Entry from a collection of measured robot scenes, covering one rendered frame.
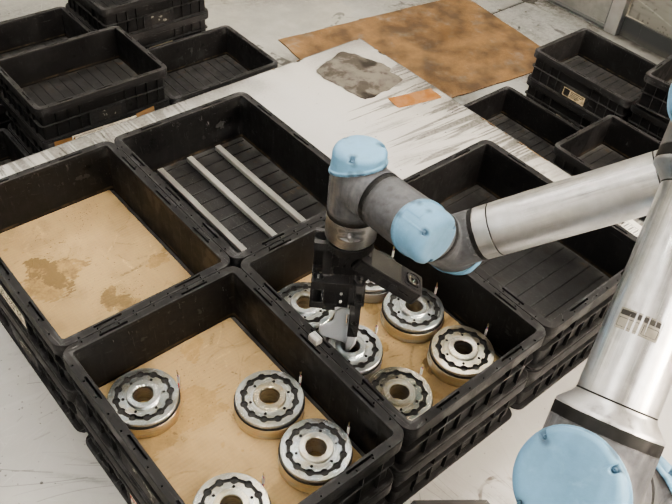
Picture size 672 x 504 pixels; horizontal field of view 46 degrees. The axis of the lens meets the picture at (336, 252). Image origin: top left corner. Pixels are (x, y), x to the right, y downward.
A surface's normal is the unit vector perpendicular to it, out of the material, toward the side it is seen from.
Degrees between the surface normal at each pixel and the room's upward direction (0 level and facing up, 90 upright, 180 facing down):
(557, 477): 53
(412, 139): 0
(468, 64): 0
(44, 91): 0
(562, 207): 60
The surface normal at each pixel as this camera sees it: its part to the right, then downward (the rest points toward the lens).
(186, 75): 0.08, -0.72
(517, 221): -0.45, 0.10
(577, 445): -0.57, -0.12
